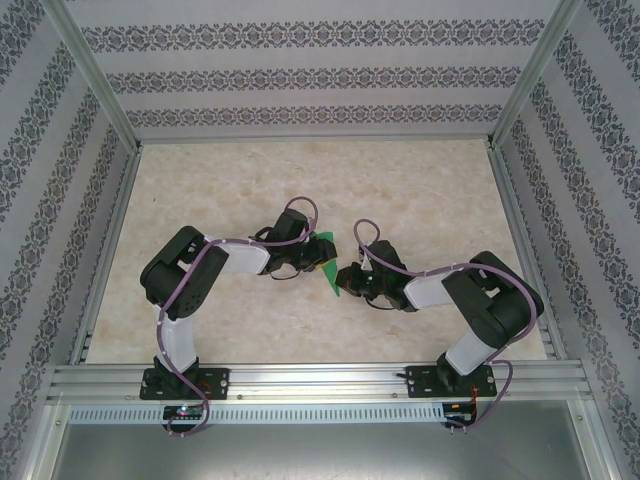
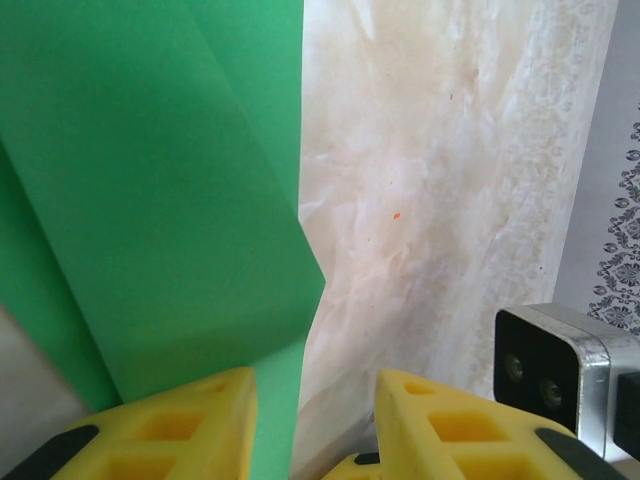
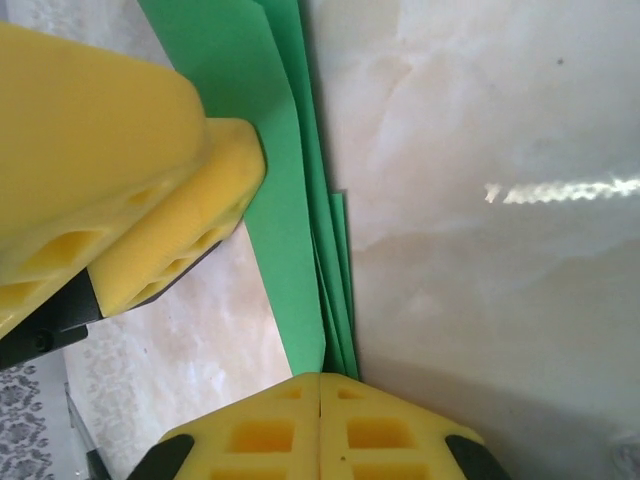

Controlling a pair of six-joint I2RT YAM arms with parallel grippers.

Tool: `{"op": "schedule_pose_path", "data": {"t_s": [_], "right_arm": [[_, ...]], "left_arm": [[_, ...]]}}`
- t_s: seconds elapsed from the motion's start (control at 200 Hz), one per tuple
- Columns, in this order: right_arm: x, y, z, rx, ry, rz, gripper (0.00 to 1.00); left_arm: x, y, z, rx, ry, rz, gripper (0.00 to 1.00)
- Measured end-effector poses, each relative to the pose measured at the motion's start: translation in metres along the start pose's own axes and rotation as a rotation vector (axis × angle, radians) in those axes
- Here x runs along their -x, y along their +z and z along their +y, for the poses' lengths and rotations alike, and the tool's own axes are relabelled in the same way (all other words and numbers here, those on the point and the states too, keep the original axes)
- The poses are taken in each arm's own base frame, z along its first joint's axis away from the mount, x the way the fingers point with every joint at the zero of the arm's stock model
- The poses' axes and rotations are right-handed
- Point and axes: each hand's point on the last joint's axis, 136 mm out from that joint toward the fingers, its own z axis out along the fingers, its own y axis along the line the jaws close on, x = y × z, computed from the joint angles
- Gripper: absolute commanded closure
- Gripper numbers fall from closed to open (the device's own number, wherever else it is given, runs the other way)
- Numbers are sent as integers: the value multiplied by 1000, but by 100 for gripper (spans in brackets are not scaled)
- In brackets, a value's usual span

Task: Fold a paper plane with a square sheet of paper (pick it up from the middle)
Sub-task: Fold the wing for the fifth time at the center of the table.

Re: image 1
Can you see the green paper sheet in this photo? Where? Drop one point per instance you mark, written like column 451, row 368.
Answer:
column 334, row 280

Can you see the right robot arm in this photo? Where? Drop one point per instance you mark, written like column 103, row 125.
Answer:
column 500, row 310

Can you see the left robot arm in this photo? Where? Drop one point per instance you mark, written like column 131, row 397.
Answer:
column 175, row 280

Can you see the grey metal sheet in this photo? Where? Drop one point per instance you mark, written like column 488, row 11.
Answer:
column 320, row 450

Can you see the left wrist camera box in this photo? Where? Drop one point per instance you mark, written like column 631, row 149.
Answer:
column 311, row 236

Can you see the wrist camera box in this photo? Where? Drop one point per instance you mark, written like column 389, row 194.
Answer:
column 367, row 260
column 311, row 236

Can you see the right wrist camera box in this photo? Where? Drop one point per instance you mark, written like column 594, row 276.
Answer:
column 367, row 260

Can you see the aluminium back rail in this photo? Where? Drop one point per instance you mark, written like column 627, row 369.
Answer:
column 315, row 137

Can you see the aluminium mounting rail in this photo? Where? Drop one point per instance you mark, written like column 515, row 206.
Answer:
column 320, row 382

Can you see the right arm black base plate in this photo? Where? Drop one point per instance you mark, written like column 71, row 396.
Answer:
column 417, row 382

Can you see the aluminium side rail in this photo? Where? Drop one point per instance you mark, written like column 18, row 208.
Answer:
column 109, row 250
column 518, row 225

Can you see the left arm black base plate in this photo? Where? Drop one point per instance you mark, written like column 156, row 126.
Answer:
column 217, row 382

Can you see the aluminium frame post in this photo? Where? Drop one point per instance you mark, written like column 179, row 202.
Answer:
column 91, row 70
column 536, row 70

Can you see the aluminium frame strut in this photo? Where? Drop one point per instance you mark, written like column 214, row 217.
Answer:
column 595, row 445
column 47, row 445

